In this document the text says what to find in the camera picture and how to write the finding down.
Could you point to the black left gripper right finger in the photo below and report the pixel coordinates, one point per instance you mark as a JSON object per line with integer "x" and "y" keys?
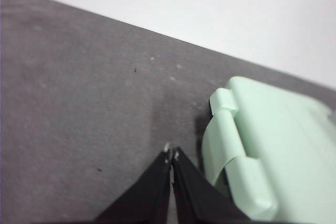
{"x": 199, "y": 197}

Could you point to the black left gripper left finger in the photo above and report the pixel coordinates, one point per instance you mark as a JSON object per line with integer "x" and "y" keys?
{"x": 147, "y": 195}

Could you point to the mint green cooker base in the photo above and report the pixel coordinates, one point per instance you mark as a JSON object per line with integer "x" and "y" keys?
{"x": 211, "y": 150}

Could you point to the mint green hinged griddle cover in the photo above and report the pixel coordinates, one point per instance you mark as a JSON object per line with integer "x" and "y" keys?
{"x": 283, "y": 142}

